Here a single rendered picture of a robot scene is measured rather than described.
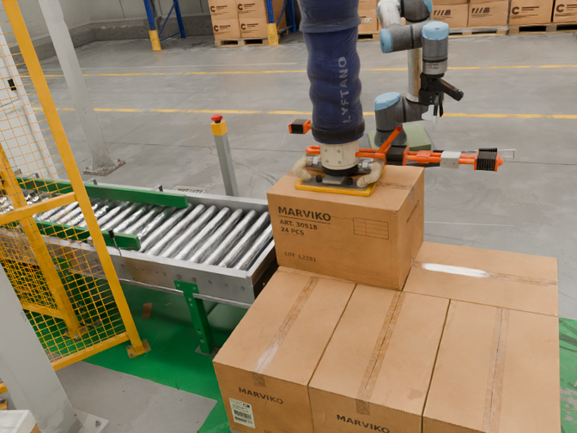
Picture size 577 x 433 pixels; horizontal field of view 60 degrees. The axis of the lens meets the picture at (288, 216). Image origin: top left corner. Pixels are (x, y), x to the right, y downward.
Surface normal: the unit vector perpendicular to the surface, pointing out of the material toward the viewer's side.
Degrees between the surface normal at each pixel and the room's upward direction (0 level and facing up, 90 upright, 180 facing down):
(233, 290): 90
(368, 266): 90
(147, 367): 0
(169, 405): 0
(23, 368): 90
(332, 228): 90
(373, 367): 0
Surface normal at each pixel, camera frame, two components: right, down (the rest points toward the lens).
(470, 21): -0.39, 0.49
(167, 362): -0.12, -0.86
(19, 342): 0.91, 0.11
